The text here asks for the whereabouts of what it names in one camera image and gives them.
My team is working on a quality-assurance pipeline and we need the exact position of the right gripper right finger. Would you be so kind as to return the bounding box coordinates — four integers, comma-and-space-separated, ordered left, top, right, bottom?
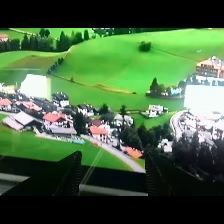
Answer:
144, 151, 224, 197

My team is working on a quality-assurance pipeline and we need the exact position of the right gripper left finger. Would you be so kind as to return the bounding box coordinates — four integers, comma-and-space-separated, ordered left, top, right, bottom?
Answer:
1, 150, 83, 197

